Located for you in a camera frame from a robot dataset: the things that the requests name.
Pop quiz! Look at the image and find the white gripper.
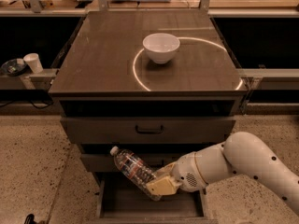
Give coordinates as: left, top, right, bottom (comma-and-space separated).
146, 152, 207, 196

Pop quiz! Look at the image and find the clear plastic water bottle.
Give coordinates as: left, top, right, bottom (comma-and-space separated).
110, 146, 161, 201

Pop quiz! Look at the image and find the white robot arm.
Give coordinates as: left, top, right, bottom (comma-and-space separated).
146, 132, 299, 214

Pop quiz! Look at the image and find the open bottom drawer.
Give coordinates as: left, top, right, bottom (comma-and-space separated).
84, 173, 219, 224

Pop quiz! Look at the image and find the dark wooden drawer cabinet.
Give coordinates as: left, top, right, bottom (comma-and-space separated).
48, 9, 250, 224

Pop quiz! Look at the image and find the white ceramic bowl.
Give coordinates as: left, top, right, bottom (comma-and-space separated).
143, 33, 180, 64

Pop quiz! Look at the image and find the black object at floor edge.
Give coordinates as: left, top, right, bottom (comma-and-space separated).
24, 214, 46, 224

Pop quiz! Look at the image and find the white paper cup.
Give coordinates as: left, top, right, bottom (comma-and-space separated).
23, 53, 43, 73

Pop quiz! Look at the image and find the dark round dish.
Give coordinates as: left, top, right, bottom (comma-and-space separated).
1, 58, 27, 77

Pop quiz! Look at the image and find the top drawer with handle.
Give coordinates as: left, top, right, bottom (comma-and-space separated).
61, 117, 235, 144

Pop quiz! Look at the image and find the black cable on floor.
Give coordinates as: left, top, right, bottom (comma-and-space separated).
0, 98, 54, 109

